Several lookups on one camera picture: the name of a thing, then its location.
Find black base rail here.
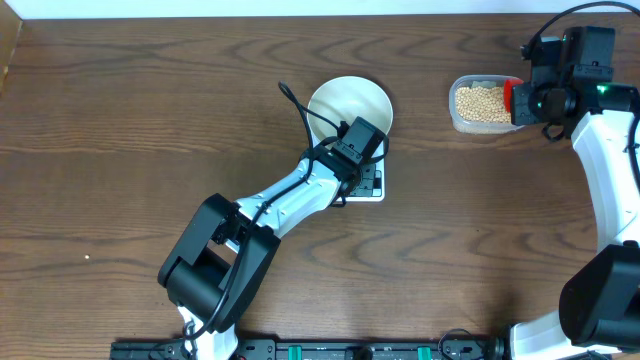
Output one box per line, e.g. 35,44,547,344
109,335,510,360

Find red measuring scoop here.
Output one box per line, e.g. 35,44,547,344
503,77,524,113

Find yellow soybeans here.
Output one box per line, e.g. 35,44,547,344
455,86,511,123

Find clear plastic container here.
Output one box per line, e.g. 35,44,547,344
449,75,521,135

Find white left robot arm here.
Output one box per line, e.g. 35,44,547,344
157,117,389,359

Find white digital kitchen scale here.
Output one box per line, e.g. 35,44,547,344
346,159,386,203

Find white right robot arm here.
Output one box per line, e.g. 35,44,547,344
504,26,639,359

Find beige bowl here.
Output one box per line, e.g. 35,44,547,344
307,76,394,144

